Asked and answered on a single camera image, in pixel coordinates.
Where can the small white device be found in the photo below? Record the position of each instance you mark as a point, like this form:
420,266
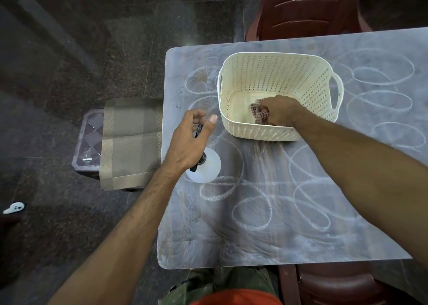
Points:
13,208

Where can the person's right hand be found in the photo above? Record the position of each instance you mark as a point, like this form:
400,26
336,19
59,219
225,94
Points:
282,110

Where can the orange shirt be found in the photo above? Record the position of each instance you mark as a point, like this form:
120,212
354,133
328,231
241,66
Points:
235,298

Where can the brown plastic chair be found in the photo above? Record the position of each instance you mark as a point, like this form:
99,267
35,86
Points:
337,286
307,10

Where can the dark plastic stool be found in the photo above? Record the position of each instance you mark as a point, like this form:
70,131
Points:
88,140

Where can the person's left thumb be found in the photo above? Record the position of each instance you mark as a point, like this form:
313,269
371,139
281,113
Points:
209,124

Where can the beige woven placemat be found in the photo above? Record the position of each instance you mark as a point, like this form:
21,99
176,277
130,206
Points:
132,140

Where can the person's right forearm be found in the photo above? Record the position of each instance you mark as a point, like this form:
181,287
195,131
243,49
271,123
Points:
361,167

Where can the white spray bottle black nozzle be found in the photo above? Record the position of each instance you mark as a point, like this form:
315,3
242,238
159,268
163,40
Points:
209,171

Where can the person's left forearm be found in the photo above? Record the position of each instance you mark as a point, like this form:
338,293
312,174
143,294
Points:
127,234

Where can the person's right fingers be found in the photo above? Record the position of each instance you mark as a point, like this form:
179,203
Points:
267,112

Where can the person's left hand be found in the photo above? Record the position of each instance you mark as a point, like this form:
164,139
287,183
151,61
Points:
185,147

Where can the green camouflage trousers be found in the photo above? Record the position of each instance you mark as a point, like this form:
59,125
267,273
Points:
230,278

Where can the cream perforated plastic basket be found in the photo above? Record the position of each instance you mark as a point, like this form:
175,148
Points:
284,74

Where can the red checkered cloth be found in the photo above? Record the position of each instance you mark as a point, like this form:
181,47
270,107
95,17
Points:
258,114

